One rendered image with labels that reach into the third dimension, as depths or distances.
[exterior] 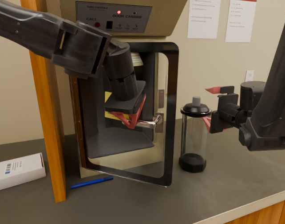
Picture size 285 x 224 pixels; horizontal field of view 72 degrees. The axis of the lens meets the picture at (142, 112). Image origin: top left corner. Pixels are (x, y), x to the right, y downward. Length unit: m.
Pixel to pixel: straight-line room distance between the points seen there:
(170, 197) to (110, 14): 0.55
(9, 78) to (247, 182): 1.06
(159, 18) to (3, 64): 0.73
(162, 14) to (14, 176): 0.68
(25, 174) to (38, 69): 0.40
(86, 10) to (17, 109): 0.69
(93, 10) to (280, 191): 0.77
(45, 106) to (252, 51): 1.38
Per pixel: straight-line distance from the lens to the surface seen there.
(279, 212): 0.95
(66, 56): 0.35
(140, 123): 0.48
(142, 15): 0.59
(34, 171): 0.80
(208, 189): 0.72
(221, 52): 1.42
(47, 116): 0.56
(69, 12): 0.56
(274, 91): 0.39
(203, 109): 0.70
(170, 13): 0.62
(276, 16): 1.74
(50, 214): 0.67
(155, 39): 0.68
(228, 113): 0.57
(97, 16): 0.57
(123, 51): 0.37
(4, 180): 0.80
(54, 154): 0.61
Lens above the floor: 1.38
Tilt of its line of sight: 19 degrees down
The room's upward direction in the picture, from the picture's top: straight up
